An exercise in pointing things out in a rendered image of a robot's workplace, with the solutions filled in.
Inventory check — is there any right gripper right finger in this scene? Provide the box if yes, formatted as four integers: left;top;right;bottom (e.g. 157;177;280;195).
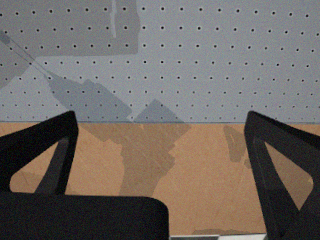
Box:
244;111;320;240

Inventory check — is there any grey flat base plate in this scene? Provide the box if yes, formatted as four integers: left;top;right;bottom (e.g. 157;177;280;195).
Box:
0;0;320;124

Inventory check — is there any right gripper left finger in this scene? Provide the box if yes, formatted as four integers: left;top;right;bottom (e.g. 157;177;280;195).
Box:
0;111;79;194

